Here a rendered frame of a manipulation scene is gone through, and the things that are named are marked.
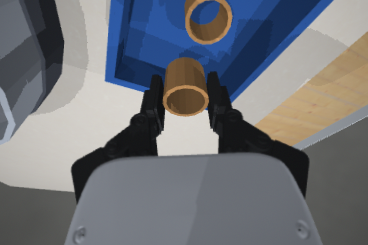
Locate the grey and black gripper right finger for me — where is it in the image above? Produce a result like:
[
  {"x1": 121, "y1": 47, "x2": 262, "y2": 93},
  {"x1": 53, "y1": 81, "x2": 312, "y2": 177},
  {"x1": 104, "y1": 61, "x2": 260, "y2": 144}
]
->
[{"x1": 207, "y1": 71, "x2": 309, "y2": 199}]

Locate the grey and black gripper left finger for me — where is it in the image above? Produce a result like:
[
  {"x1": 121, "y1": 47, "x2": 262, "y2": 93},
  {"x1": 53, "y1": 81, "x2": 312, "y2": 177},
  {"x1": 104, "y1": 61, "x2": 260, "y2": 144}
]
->
[{"x1": 71, "y1": 75, "x2": 165, "y2": 204}]

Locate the bronze bushing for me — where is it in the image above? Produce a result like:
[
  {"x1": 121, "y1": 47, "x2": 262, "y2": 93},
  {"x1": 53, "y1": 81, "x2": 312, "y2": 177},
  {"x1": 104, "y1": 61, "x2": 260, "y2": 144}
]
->
[
  {"x1": 184, "y1": 0, "x2": 232, "y2": 44},
  {"x1": 163, "y1": 57, "x2": 209, "y2": 117}
]

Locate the blue open-top crate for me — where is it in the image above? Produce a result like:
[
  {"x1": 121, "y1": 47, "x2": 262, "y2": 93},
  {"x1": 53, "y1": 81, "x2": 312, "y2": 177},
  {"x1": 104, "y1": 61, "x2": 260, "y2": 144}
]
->
[{"x1": 105, "y1": 0, "x2": 334, "y2": 103}]

